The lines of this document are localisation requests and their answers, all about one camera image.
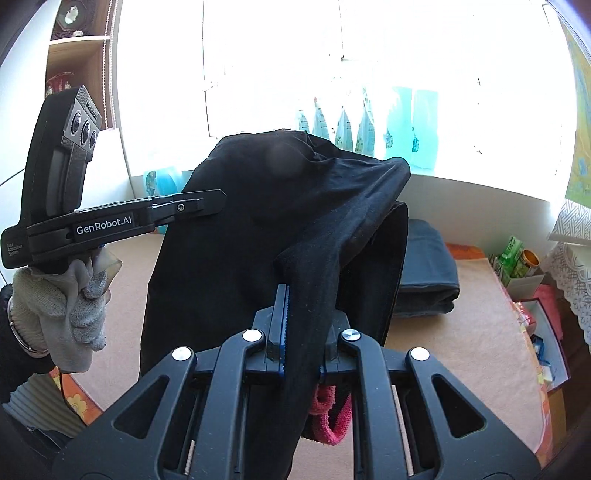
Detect white cardboard box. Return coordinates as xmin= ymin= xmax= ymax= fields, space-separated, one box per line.
xmin=505 ymin=273 xmax=572 ymax=389

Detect pink knitted cloth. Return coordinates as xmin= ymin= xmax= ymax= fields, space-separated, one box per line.
xmin=302 ymin=383 xmax=355 ymax=447

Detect yellow green printed curtain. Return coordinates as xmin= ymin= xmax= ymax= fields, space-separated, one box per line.
xmin=564 ymin=16 xmax=591 ymax=205

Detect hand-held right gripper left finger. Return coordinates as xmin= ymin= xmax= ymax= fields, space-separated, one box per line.
xmin=51 ymin=282 xmax=291 ymax=480

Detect orange floral bed sheet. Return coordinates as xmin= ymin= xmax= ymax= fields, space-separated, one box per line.
xmin=60 ymin=244 xmax=568 ymax=428

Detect red vase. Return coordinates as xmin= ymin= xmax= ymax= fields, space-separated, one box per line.
xmin=45 ymin=74 xmax=75 ymax=99

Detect person's left forearm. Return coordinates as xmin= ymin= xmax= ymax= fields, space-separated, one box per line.
xmin=0 ymin=284 xmax=57 ymax=398

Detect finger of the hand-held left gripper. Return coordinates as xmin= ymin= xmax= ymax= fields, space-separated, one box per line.
xmin=150 ymin=188 xmax=228 ymax=234

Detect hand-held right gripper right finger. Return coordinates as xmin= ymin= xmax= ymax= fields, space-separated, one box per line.
xmin=318 ymin=313 xmax=541 ymax=480

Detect person's left hand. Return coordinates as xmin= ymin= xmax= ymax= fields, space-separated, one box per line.
xmin=11 ymin=247 xmax=123 ymax=374

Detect teal patterned curtain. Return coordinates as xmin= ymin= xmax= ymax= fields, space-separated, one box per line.
xmin=298 ymin=87 xmax=439 ymax=171

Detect wooden shelf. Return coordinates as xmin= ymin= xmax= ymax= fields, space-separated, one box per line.
xmin=45 ymin=0 xmax=117 ymax=131

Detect green packet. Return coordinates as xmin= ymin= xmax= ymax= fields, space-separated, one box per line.
xmin=490 ymin=235 xmax=526 ymax=286

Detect folded dark grey garment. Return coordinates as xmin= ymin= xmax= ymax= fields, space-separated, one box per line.
xmin=392 ymin=219 xmax=461 ymax=319

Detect teal plastic pouch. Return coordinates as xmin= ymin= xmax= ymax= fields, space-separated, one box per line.
xmin=144 ymin=166 xmax=184 ymax=200

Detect white lace cloth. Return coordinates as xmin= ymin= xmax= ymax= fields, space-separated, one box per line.
xmin=547 ymin=198 xmax=591 ymax=344

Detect black pants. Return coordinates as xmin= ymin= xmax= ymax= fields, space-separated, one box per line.
xmin=139 ymin=129 xmax=411 ymax=480

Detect white ribbed panel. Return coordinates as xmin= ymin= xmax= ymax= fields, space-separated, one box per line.
xmin=1 ymin=373 xmax=62 ymax=414

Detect dark framed ornament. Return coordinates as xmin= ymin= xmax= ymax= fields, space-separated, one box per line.
xmin=52 ymin=0 xmax=88 ymax=40

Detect pink fleece blanket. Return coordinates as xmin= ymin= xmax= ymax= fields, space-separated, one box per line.
xmin=76 ymin=240 xmax=552 ymax=472

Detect gold tin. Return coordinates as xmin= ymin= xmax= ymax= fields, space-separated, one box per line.
xmin=518 ymin=249 xmax=541 ymax=278

